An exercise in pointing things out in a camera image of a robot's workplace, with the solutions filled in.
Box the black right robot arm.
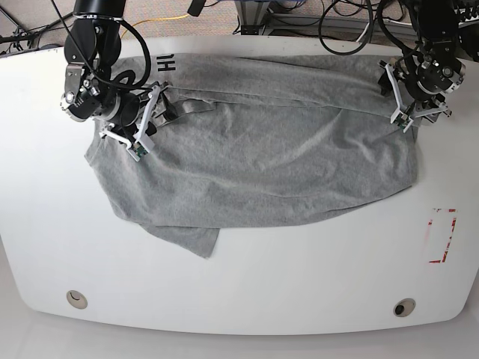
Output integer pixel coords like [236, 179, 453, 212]
[61, 1, 177, 161]

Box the table cable grommet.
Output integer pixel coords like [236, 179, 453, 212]
[393, 298, 416, 318]
[66, 290, 88, 310]

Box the right table cable grommet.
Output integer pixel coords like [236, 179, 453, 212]
[393, 298, 416, 318]

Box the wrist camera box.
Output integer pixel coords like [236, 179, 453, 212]
[394, 113, 414, 133]
[131, 141, 151, 162]

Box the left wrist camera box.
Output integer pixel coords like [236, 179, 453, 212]
[394, 113, 414, 133]

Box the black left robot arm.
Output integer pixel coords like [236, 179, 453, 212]
[376, 1, 466, 132]

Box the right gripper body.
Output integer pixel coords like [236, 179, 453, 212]
[97, 82, 165, 150]

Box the red tape rectangle marking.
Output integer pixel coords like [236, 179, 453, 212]
[425, 208, 458, 264]

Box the aluminium frame stand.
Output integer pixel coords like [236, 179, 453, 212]
[234, 1, 270, 35]

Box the grey T-shirt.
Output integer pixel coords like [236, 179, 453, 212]
[85, 54, 418, 258]

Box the black tripod on floor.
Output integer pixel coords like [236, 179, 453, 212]
[1, 7, 61, 57]

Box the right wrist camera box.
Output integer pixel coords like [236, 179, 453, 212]
[131, 141, 151, 162]

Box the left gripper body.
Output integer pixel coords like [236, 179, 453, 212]
[383, 58, 454, 129]

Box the left table cable grommet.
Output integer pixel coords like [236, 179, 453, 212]
[66, 290, 88, 310]

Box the yellow cable on floor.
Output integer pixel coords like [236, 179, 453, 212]
[120, 13, 190, 40]

